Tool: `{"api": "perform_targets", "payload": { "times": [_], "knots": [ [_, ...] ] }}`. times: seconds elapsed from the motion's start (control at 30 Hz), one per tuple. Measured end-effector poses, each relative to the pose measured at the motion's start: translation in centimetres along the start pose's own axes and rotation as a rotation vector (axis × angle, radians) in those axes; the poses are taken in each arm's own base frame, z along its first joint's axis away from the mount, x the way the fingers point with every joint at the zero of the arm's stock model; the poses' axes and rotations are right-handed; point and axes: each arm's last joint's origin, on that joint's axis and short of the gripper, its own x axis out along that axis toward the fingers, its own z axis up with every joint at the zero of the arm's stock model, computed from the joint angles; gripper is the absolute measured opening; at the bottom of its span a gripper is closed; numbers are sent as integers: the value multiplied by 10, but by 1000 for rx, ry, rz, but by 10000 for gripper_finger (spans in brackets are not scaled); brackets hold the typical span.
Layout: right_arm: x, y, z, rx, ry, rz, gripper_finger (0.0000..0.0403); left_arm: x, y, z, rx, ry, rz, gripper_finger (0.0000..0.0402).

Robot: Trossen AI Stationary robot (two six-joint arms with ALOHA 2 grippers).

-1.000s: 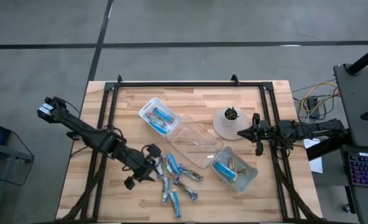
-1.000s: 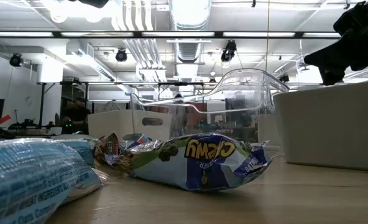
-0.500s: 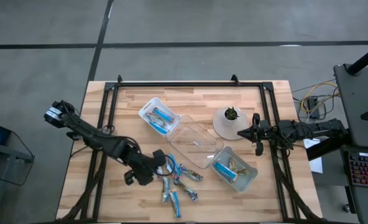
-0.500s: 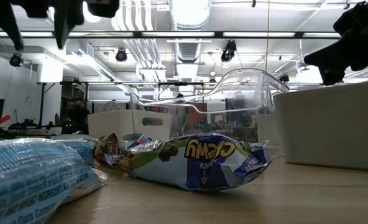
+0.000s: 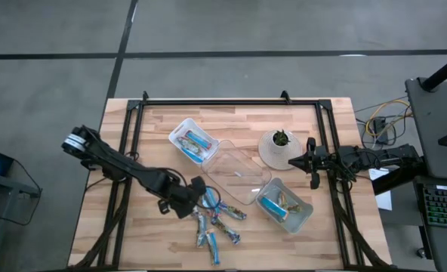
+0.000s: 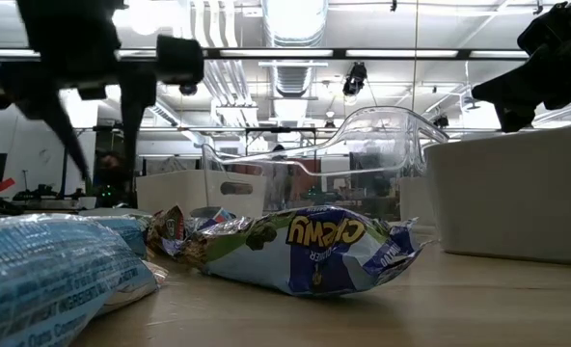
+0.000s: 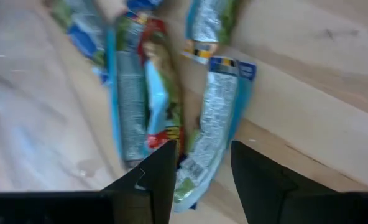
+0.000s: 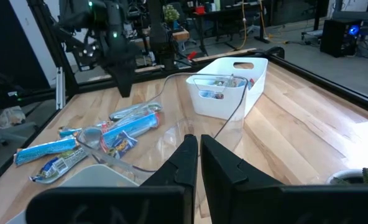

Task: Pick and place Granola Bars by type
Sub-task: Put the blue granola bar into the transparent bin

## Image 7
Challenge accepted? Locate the blue Chewy granola bar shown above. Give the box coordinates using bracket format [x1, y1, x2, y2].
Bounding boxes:
[50, 0, 112, 86]

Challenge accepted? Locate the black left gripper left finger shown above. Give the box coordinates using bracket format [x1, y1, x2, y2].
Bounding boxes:
[103, 139, 177, 224]

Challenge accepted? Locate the blue silver granola bar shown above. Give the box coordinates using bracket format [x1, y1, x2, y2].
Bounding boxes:
[182, 0, 242, 65]
[173, 55, 258, 214]
[106, 18, 149, 169]

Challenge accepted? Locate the brown red granola bar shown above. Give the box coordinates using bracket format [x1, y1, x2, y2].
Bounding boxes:
[139, 17, 186, 153]

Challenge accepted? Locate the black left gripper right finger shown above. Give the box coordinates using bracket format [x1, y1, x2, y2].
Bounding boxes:
[231, 140, 339, 224]

